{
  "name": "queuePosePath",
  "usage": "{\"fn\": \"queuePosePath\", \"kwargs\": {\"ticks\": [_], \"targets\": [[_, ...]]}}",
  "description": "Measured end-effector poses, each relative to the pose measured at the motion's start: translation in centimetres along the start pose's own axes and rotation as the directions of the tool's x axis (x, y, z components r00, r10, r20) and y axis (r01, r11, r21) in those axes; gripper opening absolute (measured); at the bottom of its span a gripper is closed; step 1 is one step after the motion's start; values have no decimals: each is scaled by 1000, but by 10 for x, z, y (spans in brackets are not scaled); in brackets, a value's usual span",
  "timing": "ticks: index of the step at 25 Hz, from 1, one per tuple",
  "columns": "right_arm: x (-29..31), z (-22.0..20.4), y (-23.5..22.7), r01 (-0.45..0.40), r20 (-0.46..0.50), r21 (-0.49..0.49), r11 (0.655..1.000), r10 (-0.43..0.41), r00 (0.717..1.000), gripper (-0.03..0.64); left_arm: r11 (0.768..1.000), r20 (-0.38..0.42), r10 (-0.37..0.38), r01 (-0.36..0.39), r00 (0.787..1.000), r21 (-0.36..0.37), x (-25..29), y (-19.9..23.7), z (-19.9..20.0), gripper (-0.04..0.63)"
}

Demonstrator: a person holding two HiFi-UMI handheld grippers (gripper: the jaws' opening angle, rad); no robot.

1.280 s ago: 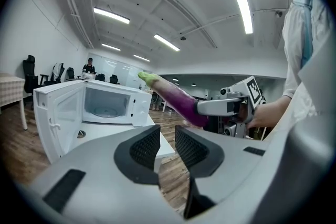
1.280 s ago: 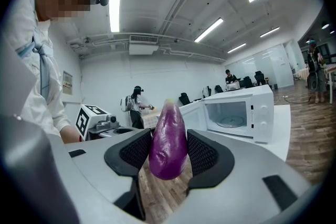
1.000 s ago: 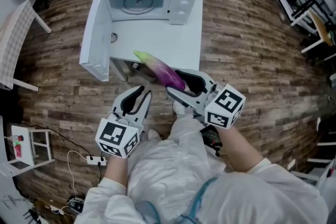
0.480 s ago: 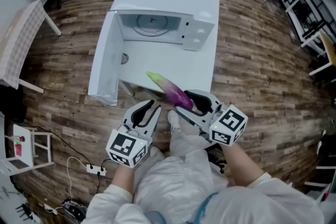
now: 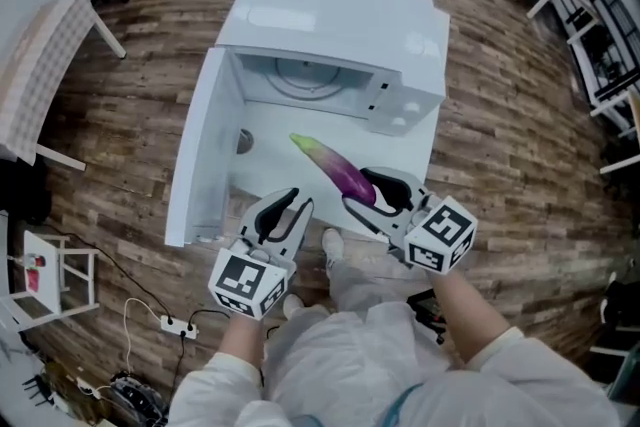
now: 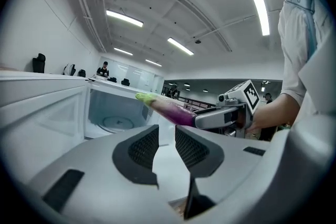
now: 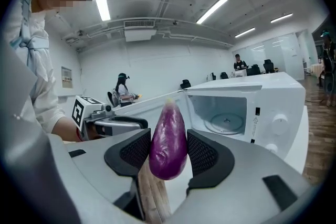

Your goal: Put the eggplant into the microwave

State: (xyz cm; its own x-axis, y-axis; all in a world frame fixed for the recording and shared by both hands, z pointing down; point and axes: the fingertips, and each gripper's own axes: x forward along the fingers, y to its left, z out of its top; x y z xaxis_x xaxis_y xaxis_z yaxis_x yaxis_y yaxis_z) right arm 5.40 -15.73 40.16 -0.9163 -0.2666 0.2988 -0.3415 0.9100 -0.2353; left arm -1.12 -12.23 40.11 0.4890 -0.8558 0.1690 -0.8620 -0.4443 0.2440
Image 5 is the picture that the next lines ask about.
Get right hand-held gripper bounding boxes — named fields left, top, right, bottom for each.
left=341, top=166, right=477, bottom=275

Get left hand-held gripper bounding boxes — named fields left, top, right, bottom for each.
left=208, top=187, right=315, bottom=320

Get purple eggplant with green tip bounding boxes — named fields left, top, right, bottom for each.
left=289, top=132, right=377, bottom=207

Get white microwave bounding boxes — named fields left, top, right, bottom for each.
left=164, top=0, right=448, bottom=249

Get person's right forearm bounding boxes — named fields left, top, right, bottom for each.
left=430, top=272, right=519, bottom=364

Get person's left forearm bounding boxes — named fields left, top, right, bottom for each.
left=218, top=312, right=266, bottom=366

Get person's white shoe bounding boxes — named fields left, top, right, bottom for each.
left=283, top=293, right=306, bottom=321
left=322, top=228, right=346, bottom=276

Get person's white trousers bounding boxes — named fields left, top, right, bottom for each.
left=262, top=259, right=451, bottom=427

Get white power strip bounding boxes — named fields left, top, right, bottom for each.
left=159, top=314, right=200, bottom=340

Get black round machine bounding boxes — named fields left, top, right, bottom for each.
left=107, top=372, right=166, bottom=427

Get person's white top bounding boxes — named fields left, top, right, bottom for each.
left=169, top=327, right=621, bottom=427

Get white side stand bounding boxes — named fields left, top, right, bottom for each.
left=0, top=229, right=101, bottom=334

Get wooden table with white legs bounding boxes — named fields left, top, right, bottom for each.
left=599, top=89, right=640, bottom=176

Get black bag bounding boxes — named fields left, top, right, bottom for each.
left=0, top=157, right=54, bottom=226

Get table with checked cloth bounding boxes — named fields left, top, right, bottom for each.
left=0, top=0, right=127, bottom=171

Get black shelf rack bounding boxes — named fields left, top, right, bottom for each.
left=564, top=0, right=640, bottom=109

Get black router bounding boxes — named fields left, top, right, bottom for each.
left=22, top=374, right=54, bottom=409

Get short black cable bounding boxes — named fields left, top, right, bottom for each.
left=172, top=309, right=234, bottom=386

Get long black cable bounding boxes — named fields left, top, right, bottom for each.
left=49, top=224, right=174, bottom=321

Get white cable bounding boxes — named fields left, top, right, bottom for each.
left=122, top=297, right=169, bottom=374

